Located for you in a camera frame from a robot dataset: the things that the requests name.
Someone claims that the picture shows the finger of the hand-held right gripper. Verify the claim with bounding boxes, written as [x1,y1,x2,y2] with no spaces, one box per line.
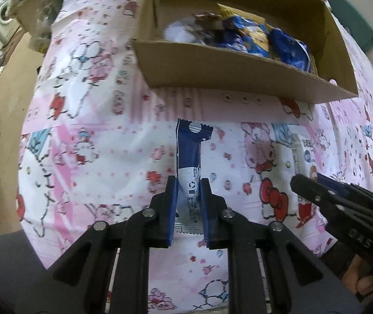
[315,172,373,218]
[290,174,350,234]

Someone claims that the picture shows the person's right hand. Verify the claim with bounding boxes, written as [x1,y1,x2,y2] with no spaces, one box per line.
[342,256,373,301]

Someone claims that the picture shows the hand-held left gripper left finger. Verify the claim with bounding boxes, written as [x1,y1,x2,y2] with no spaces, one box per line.
[52,176,177,314]

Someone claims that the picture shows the teal mat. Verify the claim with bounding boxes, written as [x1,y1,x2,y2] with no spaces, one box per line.
[320,0,373,51]

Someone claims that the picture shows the cardboard box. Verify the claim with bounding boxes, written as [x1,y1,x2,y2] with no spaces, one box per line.
[131,0,359,105]

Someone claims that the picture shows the white printed snack packet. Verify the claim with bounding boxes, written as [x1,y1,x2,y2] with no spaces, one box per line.
[291,133,318,175]

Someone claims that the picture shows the navy white snack packet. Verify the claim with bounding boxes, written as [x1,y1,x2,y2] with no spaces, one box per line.
[175,119,214,235]

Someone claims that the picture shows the clear plastic bags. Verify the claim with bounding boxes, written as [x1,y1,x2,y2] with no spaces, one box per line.
[9,0,54,54]

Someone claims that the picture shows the pink cartoon printed blanket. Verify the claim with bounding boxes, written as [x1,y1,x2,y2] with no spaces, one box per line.
[16,0,373,314]

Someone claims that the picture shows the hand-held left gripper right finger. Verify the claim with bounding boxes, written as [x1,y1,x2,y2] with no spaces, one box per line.
[200,178,324,314]

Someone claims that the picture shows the dark clear snack packet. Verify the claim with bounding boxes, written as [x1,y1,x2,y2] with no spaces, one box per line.
[163,11,228,43]

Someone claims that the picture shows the blue yellow snack bag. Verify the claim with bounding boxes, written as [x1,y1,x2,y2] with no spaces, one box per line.
[217,3,270,58]

